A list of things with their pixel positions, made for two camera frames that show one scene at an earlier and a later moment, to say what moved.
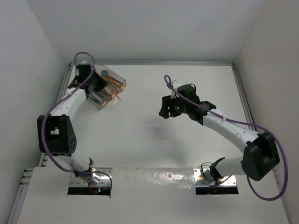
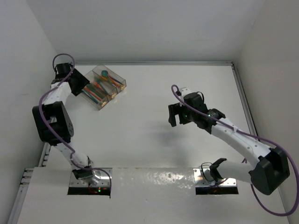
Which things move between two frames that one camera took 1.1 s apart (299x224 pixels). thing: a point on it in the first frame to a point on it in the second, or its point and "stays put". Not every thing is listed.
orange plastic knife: x=113 y=90 to x=92 y=93
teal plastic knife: x=93 y=98 stays put
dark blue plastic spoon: x=114 y=79 stays put
